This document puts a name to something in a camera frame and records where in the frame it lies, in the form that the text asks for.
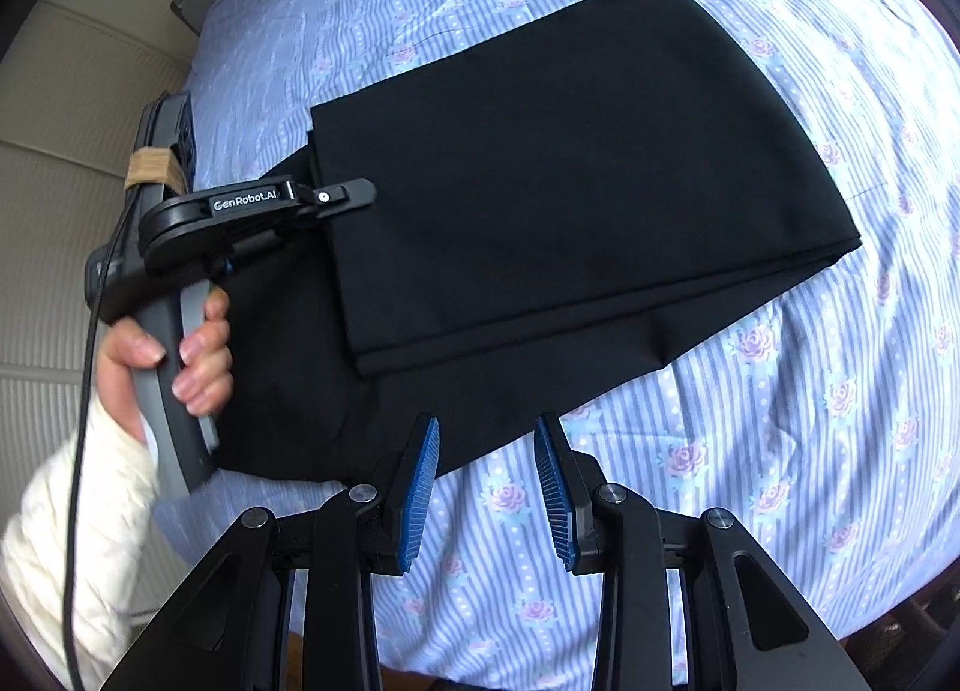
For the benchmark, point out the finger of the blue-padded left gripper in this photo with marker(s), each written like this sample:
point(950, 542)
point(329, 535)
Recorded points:
point(335, 200)

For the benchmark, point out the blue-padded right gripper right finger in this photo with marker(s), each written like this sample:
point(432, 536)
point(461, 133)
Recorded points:
point(567, 479)

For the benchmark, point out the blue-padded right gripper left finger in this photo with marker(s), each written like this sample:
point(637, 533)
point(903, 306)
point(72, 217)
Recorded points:
point(404, 510)

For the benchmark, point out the black dress pants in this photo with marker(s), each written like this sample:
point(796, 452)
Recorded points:
point(559, 210)

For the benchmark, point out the cream knit sleeve forearm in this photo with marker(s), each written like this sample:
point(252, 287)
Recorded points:
point(118, 489)

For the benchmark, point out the person's left hand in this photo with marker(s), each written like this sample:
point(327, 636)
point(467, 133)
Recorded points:
point(203, 386)

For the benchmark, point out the white ribbed wardrobe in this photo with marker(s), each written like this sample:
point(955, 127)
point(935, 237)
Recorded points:
point(74, 79)

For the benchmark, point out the blue floral striped bed sheet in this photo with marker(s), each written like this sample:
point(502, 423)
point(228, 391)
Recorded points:
point(826, 420)

